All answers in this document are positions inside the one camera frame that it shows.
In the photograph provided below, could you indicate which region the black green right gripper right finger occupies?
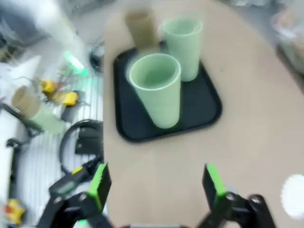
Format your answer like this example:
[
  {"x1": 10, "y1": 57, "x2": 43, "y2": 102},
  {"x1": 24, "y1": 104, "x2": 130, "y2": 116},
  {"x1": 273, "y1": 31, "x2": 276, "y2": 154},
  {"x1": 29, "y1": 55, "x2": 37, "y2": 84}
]
[{"x1": 197, "y1": 163, "x2": 277, "y2": 228}]

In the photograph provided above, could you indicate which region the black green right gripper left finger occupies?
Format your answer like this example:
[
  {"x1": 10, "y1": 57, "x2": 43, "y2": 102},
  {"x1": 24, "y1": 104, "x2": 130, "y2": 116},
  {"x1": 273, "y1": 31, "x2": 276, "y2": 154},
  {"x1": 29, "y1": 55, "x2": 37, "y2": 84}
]
[{"x1": 38, "y1": 163, "x2": 114, "y2": 228}]

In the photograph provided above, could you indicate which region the white scalloped paper coaster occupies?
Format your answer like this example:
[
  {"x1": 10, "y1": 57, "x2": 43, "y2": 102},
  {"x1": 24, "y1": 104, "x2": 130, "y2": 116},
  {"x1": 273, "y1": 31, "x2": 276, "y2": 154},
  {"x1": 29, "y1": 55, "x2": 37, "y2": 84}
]
[{"x1": 281, "y1": 174, "x2": 304, "y2": 219}]

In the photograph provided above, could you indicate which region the light green plastic cup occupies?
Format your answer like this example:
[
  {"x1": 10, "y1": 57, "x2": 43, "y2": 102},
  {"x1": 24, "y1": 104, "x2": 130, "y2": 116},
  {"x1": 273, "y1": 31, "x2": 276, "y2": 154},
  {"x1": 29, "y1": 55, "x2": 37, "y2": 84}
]
[
  {"x1": 158, "y1": 18, "x2": 204, "y2": 83},
  {"x1": 30, "y1": 104, "x2": 66, "y2": 135},
  {"x1": 128, "y1": 53, "x2": 182, "y2": 129}
]

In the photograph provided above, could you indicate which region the brown plastic cup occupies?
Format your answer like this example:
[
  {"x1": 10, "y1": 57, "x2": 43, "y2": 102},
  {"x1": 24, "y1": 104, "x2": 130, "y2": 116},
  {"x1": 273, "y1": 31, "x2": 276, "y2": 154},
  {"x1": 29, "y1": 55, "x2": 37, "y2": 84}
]
[
  {"x1": 124, "y1": 10, "x2": 160, "y2": 49},
  {"x1": 11, "y1": 85, "x2": 41, "y2": 119}
]

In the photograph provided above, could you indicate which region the black handheld device yellow label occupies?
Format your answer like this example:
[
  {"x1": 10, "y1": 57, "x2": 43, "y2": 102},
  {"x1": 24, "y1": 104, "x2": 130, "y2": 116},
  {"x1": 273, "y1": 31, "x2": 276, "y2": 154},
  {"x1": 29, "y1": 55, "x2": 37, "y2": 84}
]
[{"x1": 48, "y1": 154, "x2": 105, "y2": 205}]

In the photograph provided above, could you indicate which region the black box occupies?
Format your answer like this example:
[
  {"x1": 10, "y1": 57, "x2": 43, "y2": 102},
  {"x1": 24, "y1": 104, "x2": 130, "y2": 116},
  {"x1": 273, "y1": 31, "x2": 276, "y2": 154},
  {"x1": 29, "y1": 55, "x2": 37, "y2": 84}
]
[{"x1": 75, "y1": 127, "x2": 105, "y2": 155}]

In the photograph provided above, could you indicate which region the black plastic serving tray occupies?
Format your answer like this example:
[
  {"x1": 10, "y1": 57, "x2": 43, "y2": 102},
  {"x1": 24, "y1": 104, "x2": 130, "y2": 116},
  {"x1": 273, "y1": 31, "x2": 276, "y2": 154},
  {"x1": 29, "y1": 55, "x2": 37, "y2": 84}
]
[{"x1": 113, "y1": 40, "x2": 223, "y2": 143}]

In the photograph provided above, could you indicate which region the yellow plastic part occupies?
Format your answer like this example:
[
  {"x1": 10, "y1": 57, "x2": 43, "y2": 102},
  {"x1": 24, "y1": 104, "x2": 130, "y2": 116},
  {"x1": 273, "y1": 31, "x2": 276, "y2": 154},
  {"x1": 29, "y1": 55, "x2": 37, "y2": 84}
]
[
  {"x1": 53, "y1": 91, "x2": 79, "y2": 106},
  {"x1": 39, "y1": 79, "x2": 57, "y2": 93}
]

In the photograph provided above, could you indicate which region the yellow red small object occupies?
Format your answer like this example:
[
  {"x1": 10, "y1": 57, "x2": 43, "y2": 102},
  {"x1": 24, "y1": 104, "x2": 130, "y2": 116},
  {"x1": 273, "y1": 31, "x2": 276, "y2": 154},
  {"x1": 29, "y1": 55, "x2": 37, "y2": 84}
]
[{"x1": 4, "y1": 198, "x2": 26, "y2": 225}]

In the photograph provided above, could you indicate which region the black looped cable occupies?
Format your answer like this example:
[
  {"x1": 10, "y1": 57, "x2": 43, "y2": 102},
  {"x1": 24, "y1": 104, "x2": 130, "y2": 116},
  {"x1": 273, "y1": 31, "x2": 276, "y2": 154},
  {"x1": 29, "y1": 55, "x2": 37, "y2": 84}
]
[{"x1": 59, "y1": 118, "x2": 105, "y2": 174}]

